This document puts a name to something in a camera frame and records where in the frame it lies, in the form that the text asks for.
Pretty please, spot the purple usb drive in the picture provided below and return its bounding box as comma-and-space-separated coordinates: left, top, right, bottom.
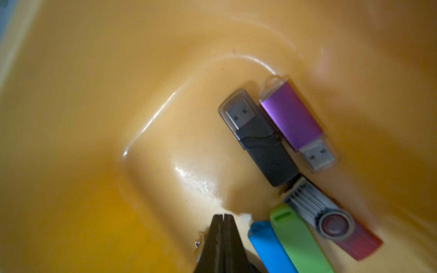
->
259, 75, 338, 172

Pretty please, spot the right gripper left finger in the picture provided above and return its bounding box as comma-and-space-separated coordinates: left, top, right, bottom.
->
194, 215, 224, 273

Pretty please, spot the green usb flash drive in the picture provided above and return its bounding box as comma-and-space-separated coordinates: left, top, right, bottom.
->
270, 205, 334, 273

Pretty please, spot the blue usb flash drive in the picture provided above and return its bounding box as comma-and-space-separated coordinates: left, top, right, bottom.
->
248, 221, 298, 273

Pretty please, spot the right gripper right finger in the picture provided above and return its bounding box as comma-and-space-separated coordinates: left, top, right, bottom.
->
224, 214, 258, 273

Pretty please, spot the yellow plastic storage box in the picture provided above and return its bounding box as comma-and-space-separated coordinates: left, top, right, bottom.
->
1, 1, 437, 273

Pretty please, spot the red black swivel usb drive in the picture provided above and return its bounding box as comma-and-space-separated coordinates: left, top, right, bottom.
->
281, 175, 383, 261

